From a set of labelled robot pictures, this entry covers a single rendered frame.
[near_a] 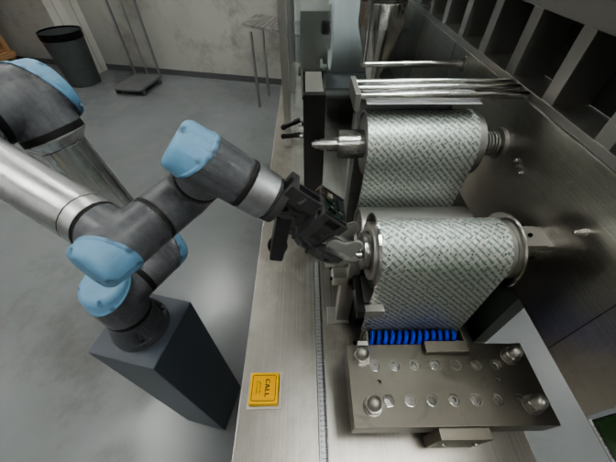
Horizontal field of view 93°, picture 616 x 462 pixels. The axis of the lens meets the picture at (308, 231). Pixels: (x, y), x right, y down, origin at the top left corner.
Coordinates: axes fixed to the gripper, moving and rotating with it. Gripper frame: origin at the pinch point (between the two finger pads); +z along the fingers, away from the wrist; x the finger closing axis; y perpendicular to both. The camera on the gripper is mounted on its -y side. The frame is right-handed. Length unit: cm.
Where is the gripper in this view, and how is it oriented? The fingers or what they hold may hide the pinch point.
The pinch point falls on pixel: (351, 255)
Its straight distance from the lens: 56.5
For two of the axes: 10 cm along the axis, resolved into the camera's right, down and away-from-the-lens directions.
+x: -0.1, -7.3, 6.8
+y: 6.4, -5.3, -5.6
